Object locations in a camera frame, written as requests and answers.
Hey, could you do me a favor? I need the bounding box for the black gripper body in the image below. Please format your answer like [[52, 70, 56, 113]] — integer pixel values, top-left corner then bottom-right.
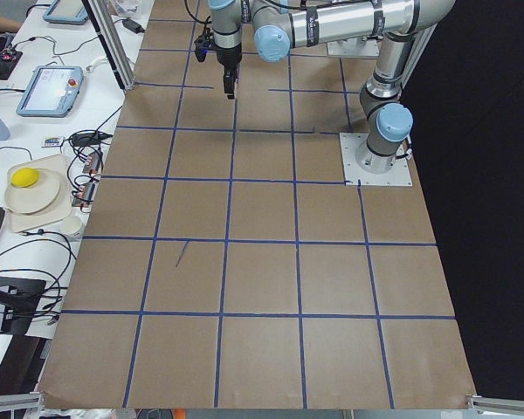
[[217, 44, 241, 82]]

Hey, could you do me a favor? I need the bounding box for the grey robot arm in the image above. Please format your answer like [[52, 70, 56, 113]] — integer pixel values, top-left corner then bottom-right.
[[195, 1, 454, 120]]

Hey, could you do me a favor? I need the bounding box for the black power adapter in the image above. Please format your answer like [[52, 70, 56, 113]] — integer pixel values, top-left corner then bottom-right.
[[122, 18, 145, 34]]

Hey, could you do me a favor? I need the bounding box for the blue teach pendant far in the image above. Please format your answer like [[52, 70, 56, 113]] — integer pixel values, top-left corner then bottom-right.
[[43, 0, 88, 25]]

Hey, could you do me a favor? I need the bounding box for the blue teach pendant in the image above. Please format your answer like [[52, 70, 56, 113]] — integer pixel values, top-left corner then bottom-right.
[[16, 65, 84, 118], [43, 0, 88, 25]]

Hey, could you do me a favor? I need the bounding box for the blue teach pendant near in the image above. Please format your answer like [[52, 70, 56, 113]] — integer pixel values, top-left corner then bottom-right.
[[16, 65, 84, 118]]

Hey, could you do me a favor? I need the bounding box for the small white remote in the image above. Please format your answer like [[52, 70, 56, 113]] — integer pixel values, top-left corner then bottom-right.
[[42, 136, 65, 148]]

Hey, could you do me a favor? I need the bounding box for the white paper cup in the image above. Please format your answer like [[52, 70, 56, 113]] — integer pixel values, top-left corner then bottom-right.
[[60, 216, 86, 240]]

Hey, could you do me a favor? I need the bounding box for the yellow lemon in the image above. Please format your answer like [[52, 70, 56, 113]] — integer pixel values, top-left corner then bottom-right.
[[10, 168, 39, 188]]

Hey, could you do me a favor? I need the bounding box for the beige plate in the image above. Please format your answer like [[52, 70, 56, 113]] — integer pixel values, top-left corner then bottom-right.
[[4, 169, 60, 214]]

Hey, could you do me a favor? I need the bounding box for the beige tray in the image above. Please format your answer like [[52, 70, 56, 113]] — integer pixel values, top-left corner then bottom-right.
[[4, 154, 72, 233]]

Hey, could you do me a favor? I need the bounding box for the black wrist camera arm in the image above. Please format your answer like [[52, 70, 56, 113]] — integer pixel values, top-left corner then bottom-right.
[[194, 16, 212, 63]]

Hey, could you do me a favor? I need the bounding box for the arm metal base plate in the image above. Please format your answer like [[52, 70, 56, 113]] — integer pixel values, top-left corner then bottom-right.
[[327, 37, 379, 59], [340, 133, 412, 187]]

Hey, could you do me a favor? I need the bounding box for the aluminium frame post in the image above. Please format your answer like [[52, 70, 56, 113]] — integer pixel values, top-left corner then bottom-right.
[[82, 0, 134, 91]]

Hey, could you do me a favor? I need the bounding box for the usb hub with cables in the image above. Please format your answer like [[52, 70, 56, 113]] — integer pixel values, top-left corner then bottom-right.
[[82, 149, 103, 175]]

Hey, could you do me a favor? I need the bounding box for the black camera stand base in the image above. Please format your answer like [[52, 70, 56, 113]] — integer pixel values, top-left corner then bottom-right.
[[0, 276, 46, 335]]

